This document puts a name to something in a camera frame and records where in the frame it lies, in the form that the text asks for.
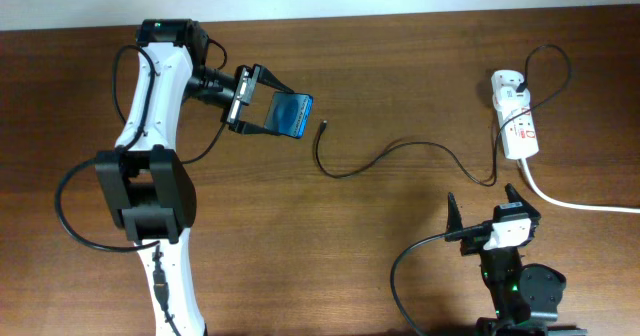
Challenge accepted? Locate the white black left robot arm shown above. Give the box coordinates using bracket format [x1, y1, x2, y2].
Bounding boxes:
[95, 19, 294, 335]

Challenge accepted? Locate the white power strip cord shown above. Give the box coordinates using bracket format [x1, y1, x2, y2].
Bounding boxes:
[517, 157, 640, 215]

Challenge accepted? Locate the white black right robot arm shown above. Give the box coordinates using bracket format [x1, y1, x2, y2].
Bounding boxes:
[445, 184, 588, 336]

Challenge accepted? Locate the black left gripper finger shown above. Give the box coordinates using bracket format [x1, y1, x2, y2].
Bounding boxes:
[258, 70, 294, 94]
[238, 121, 280, 136]

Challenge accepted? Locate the black charging cable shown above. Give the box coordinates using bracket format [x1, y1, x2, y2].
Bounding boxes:
[314, 44, 573, 188]

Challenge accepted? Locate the white charger plug adapter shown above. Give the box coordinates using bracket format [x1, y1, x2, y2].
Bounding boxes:
[493, 86, 530, 110]

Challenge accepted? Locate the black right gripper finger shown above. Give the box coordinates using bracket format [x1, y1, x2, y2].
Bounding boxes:
[505, 183, 532, 210]
[446, 192, 463, 233]

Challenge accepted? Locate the blue Galaxy smartphone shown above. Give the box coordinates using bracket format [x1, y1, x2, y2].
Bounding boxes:
[264, 92, 314, 139]

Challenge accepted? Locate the white power strip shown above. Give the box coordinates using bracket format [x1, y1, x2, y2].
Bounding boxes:
[491, 70, 539, 160]

